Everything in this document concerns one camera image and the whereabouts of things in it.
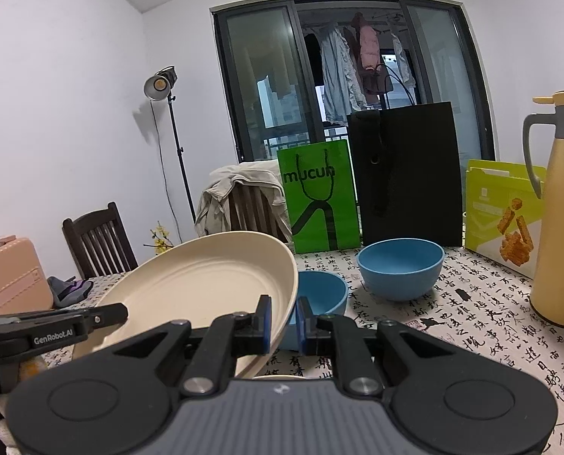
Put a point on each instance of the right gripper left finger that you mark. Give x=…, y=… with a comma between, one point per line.
x=214, y=351

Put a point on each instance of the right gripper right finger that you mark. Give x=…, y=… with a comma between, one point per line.
x=340, y=340

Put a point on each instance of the large cream plate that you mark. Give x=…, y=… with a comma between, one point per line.
x=181, y=290

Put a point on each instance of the gloved left hand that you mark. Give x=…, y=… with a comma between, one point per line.
x=13, y=375

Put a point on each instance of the middle blue bowl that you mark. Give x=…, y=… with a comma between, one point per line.
x=327, y=294

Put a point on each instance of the blue bowl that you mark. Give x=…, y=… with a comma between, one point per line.
x=400, y=269
x=327, y=294

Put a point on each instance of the pink suitcase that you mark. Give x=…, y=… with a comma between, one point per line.
x=23, y=285

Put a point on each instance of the grey purple cloth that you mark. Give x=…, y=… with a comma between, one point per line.
x=69, y=292

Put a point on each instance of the far blue bowl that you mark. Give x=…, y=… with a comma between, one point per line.
x=400, y=269

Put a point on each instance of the yellow flower branch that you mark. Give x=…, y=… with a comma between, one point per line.
x=160, y=240

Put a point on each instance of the beige jacket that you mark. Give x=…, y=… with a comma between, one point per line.
x=213, y=209

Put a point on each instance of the green mucun paper bag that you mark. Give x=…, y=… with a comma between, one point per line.
x=320, y=196

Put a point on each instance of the chair with beige jacket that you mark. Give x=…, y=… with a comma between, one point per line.
x=249, y=210

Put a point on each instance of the dark wooden chair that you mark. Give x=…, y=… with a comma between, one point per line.
x=98, y=243

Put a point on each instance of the calligraphy print tablecloth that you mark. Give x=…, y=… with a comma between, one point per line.
x=476, y=304

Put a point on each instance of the black paper bag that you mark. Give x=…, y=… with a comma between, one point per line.
x=407, y=172

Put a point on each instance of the green snack box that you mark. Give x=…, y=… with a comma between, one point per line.
x=503, y=214

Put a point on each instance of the yellow thermos jug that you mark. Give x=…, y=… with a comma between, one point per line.
x=547, y=295

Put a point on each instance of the dark framed window door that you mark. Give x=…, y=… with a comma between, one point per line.
x=293, y=70

